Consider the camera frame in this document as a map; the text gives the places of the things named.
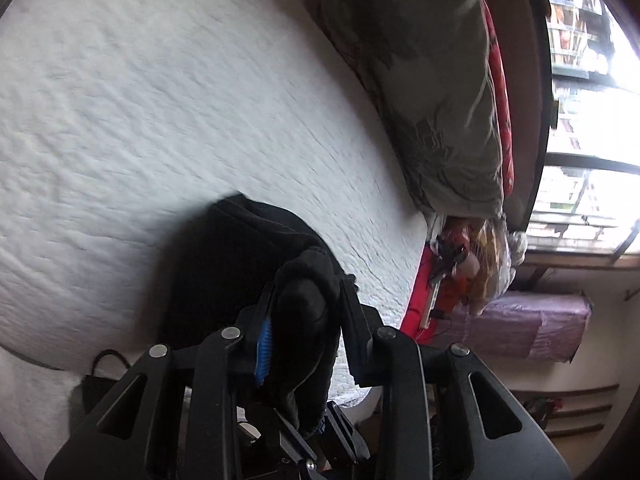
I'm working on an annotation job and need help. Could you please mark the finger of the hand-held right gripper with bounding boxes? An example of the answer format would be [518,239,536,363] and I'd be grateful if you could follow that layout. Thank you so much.
[315,400,372,468]
[247,402,321,480]

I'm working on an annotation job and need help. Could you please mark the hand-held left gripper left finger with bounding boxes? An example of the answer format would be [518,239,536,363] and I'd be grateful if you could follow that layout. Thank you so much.
[44,280,275,480]

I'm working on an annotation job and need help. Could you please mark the black cord loop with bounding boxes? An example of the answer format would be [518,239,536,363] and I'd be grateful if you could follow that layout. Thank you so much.
[82,349,132,413]

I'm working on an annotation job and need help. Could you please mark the wooden shelf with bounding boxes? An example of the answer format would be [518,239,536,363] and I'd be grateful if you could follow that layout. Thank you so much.
[510,382,621,441]

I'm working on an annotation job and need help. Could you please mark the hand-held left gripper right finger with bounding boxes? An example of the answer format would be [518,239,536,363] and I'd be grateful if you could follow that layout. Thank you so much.
[340,275,573,480]

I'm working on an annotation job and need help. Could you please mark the red bed sheet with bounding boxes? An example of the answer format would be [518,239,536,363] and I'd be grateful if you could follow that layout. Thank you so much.
[400,245,451,333]

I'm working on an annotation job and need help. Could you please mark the white quilted bed cover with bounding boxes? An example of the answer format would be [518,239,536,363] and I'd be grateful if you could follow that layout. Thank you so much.
[0,0,438,411]

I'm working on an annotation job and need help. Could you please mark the purple wrapped box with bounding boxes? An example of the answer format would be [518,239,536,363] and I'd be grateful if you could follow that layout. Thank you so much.
[465,290,593,363]

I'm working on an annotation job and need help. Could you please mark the crumpled clear plastic bags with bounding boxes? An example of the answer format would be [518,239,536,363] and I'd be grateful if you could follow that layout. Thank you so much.
[435,215,528,311]

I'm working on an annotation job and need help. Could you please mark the grey floral pillow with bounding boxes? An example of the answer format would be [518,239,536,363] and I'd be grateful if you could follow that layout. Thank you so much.
[320,0,506,218]

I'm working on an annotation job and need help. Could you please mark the red patterned blanket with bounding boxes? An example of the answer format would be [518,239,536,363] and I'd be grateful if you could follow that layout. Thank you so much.
[300,0,516,197]

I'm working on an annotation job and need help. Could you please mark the window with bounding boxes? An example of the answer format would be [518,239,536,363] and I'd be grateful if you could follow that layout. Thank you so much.
[530,0,640,256]

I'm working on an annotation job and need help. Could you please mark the black pants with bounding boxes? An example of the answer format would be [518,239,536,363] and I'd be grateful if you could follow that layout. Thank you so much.
[162,192,356,433]

